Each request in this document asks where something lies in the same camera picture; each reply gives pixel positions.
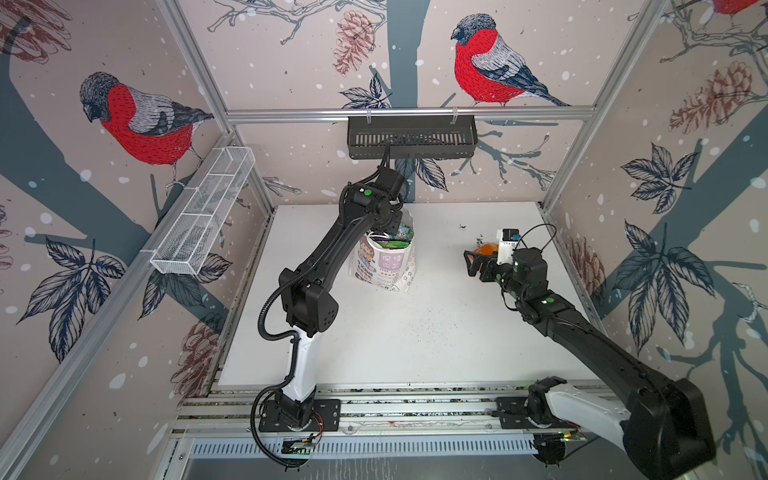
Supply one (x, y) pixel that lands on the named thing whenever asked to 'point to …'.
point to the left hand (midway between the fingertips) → (387, 222)
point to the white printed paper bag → (391, 269)
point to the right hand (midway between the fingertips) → (477, 255)
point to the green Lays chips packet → (393, 244)
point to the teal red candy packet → (404, 233)
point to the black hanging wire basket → (413, 137)
